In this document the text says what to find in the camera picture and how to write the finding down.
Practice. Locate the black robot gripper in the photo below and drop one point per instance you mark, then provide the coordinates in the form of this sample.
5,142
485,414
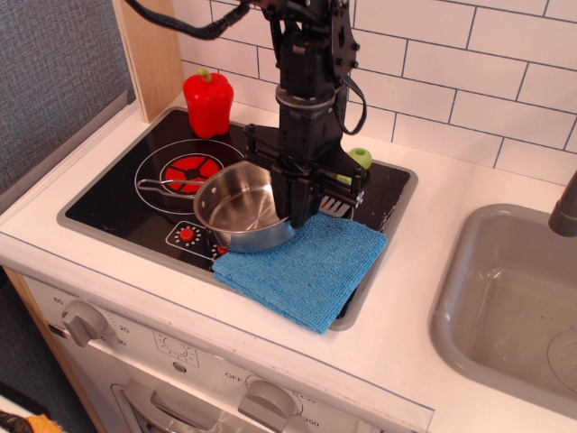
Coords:
304,155

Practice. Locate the silver metal pan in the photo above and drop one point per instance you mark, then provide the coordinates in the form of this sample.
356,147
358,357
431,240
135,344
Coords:
235,204

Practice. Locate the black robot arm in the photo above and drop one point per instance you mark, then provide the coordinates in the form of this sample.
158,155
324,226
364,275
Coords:
315,53

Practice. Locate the black toy stove top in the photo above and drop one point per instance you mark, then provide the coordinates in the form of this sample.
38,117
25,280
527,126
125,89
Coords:
165,229

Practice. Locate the blue folded cloth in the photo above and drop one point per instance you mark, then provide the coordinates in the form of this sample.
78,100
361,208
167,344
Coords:
309,278

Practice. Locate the red toy bell pepper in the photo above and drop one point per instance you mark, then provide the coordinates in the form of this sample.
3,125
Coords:
209,97

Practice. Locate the grey right oven knob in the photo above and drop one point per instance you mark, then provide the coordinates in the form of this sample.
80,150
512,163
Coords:
267,404

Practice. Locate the grey oven knob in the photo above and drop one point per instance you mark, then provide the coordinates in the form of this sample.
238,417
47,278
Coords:
267,404
83,322

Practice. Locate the white toy oven front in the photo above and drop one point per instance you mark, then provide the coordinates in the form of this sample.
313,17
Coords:
135,378

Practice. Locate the grey toy sink basin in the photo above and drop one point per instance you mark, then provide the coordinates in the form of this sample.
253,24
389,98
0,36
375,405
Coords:
506,310

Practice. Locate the grey left oven knob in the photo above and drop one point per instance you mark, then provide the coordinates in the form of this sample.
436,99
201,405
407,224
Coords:
83,322

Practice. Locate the grey faucet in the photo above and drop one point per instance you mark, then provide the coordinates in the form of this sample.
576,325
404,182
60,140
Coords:
563,219

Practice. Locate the orange fuzzy object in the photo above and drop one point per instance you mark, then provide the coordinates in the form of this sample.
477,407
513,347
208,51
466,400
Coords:
13,423

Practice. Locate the green handled grey spatula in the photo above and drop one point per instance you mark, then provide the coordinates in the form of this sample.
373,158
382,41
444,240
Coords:
336,208

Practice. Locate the wooden side post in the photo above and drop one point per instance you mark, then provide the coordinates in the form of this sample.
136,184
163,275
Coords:
154,61

